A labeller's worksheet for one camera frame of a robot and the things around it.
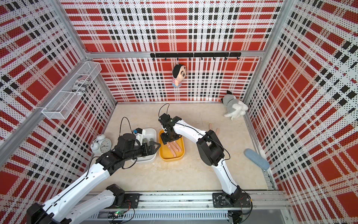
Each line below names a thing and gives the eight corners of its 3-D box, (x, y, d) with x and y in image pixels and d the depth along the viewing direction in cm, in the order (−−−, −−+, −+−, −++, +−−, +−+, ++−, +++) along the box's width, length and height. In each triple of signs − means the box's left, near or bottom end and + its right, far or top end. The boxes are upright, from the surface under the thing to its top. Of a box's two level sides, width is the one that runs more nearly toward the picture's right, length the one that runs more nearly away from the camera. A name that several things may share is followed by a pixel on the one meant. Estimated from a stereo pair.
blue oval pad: (241, 154, 93) (242, 152, 91) (245, 148, 95) (246, 146, 93) (265, 172, 85) (267, 170, 83) (269, 165, 88) (271, 163, 86)
